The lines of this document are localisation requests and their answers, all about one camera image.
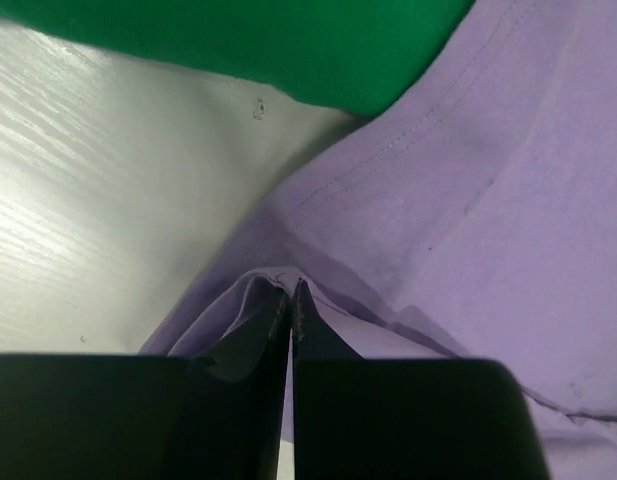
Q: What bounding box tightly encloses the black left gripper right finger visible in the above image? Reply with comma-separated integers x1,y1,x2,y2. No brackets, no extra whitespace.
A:
292,282,549,479

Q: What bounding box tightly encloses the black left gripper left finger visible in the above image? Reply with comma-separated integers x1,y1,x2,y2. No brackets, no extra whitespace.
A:
0,287,290,479

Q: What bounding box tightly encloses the purple t-shirt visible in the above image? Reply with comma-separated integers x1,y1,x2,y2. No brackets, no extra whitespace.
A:
142,1,617,479

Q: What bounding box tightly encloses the green t-shirt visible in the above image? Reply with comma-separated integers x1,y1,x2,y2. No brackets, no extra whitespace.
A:
0,0,471,117

